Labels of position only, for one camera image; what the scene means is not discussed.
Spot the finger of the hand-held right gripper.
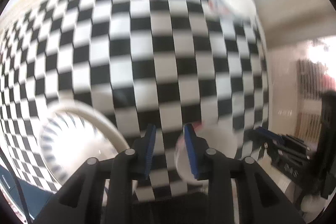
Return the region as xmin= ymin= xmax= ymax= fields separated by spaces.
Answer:
xmin=252 ymin=126 xmax=284 ymax=147

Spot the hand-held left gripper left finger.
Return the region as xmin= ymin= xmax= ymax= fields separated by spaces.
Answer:
xmin=34 ymin=123 xmax=156 ymax=224

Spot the pink floral plate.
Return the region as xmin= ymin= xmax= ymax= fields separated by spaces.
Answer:
xmin=175 ymin=122 xmax=239 ymax=185

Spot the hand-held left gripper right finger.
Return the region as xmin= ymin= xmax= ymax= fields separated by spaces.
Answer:
xmin=184 ymin=123 xmax=306 ymax=224

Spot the blue striped plate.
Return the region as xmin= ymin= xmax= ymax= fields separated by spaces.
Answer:
xmin=39 ymin=112 xmax=118 ymax=182

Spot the plain white plate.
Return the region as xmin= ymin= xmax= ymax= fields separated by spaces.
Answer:
xmin=39 ymin=102 xmax=138 ymax=207

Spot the window with lace curtain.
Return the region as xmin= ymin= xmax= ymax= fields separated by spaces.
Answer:
xmin=297 ymin=38 xmax=336 ymax=140

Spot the black white checkered cloth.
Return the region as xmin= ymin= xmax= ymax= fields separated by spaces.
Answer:
xmin=0 ymin=0 xmax=269 ymax=201

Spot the black cable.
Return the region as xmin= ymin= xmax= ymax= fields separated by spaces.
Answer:
xmin=0 ymin=151 xmax=34 ymax=224

